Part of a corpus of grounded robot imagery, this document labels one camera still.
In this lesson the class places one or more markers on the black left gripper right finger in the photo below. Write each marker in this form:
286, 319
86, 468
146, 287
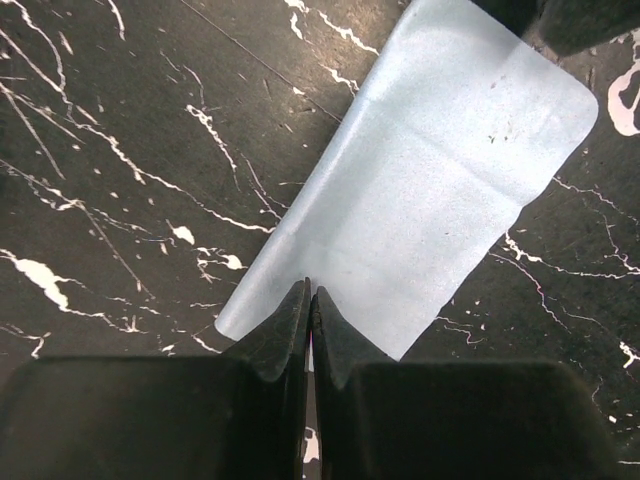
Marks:
383, 419

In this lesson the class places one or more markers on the light blue cleaning cloth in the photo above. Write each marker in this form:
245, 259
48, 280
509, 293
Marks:
457, 127

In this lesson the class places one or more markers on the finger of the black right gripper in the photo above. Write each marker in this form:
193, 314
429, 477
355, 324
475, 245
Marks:
567, 27

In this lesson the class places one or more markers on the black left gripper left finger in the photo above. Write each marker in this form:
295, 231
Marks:
236, 415

